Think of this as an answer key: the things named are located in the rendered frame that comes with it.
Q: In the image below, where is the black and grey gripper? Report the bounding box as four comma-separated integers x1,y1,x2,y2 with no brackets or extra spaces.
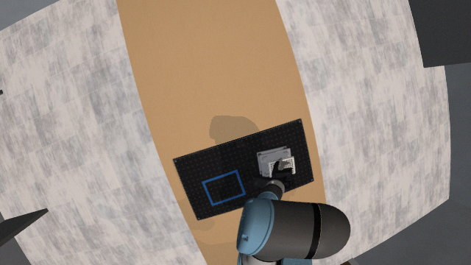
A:
271,158,294,191

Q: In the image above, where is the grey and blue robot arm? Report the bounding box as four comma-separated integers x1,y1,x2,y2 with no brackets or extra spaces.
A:
236,175,350,265

